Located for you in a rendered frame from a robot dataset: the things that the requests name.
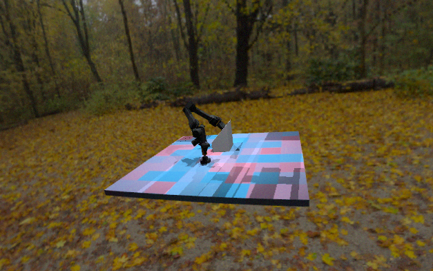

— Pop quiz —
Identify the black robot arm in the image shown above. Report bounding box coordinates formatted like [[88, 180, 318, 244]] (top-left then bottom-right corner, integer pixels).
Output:
[[182, 101, 227, 146]]

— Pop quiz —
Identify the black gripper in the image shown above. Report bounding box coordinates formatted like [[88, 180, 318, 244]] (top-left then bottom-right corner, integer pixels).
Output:
[[198, 134, 210, 154]]

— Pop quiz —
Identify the black round pedestal with silver shaft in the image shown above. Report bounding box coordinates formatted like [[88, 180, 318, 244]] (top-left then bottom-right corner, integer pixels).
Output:
[[200, 155, 211, 164]]

